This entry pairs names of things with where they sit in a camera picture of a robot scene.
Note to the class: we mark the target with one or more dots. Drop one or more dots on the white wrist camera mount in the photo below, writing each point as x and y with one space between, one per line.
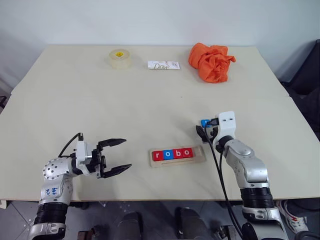
80 151
226 125

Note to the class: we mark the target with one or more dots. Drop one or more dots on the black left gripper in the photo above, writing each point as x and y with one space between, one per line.
98 160

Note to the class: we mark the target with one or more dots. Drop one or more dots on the crumpled orange cloth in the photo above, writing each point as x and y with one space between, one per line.
212 65

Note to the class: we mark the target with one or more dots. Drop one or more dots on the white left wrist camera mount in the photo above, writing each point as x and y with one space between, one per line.
80 151

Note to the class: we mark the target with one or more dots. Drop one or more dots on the red letter o tile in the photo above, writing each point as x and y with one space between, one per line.
187 152

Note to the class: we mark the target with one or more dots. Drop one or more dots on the white Dove packet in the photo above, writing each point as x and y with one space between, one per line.
162 65

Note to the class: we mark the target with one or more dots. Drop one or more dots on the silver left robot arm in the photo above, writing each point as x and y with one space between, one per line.
53 170

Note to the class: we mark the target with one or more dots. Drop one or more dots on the white and red sneaker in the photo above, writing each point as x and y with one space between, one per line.
292 220

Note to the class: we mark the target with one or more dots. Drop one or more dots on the blue letter o block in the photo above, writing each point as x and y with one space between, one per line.
168 154

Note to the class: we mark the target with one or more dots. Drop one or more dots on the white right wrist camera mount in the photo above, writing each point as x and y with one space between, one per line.
226 125

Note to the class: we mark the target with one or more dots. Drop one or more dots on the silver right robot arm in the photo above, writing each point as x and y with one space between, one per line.
252 170

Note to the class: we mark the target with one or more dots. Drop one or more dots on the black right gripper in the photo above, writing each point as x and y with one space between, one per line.
214 128

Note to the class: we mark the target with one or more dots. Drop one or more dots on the red letter r block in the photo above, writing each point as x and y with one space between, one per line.
157 155

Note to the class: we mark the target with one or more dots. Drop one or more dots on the dark rounded shape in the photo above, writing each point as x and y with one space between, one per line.
191 223
130 226

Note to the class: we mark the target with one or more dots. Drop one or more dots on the red letter b block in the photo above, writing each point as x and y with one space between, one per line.
178 153

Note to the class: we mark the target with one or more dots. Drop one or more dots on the wooden letter block tray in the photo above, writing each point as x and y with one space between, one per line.
175 163

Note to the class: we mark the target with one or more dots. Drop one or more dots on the clear packing tape roll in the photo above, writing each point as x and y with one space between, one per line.
120 61

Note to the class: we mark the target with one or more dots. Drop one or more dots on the blue letter t block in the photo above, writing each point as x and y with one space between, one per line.
203 123

